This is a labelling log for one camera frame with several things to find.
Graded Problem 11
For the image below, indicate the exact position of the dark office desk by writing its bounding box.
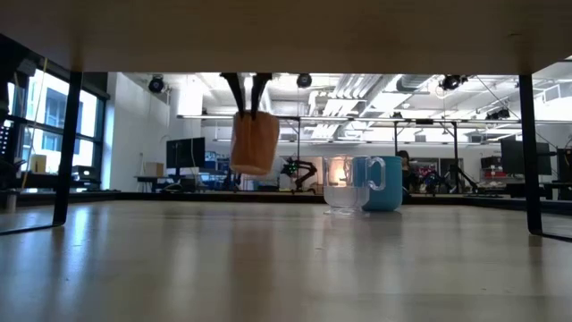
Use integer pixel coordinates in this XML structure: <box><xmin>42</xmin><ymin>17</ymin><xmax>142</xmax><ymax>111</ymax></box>
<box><xmin>136</xmin><ymin>174</ymin><xmax>205</xmax><ymax>193</ymax></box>

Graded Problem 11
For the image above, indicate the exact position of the orange plastic mug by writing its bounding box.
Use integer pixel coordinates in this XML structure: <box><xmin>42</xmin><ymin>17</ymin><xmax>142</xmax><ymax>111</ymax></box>
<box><xmin>229</xmin><ymin>110</ymin><xmax>281</xmax><ymax>176</ymax></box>

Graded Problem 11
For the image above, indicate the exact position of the teal object at table edge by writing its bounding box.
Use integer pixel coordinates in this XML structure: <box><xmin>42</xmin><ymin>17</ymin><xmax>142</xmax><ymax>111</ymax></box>
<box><xmin>0</xmin><ymin>0</ymin><xmax>572</xmax><ymax>245</ymax></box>

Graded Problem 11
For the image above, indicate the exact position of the clear glass mug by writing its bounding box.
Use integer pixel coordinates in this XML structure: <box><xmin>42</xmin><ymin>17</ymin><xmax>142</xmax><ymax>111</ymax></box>
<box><xmin>323</xmin><ymin>155</ymin><xmax>386</xmax><ymax>216</ymax></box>

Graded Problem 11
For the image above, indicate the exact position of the black computer monitor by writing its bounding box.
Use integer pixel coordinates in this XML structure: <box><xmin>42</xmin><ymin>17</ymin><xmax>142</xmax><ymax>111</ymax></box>
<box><xmin>165</xmin><ymin>136</ymin><xmax>206</xmax><ymax>170</ymax></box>
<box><xmin>500</xmin><ymin>136</ymin><xmax>553</xmax><ymax>176</ymax></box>

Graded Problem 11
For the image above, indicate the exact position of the window with black frame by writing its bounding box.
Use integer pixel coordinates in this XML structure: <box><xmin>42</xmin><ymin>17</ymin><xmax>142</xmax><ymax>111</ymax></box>
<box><xmin>0</xmin><ymin>66</ymin><xmax>108</xmax><ymax>191</ymax></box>

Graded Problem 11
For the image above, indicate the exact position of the cardboard box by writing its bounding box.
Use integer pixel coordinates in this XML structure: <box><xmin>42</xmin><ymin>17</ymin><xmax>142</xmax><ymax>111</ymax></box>
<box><xmin>143</xmin><ymin>161</ymin><xmax>165</xmax><ymax>178</ymax></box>

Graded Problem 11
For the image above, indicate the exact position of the yellow box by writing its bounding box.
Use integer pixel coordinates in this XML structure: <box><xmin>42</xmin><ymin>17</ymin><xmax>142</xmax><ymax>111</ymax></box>
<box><xmin>29</xmin><ymin>154</ymin><xmax>48</xmax><ymax>174</ymax></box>

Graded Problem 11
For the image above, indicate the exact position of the black table frame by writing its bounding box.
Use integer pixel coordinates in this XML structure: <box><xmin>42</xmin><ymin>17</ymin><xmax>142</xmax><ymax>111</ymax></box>
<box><xmin>0</xmin><ymin>190</ymin><xmax>572</xmax><ymax>216</ymax></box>

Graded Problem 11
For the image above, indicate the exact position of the blue mug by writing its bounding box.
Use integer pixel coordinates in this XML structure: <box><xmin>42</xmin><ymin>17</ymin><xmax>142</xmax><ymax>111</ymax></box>
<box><xmin>352</xmin><ymin>155</ymin><xmax>404</xmax><ymax>213</ymax></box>

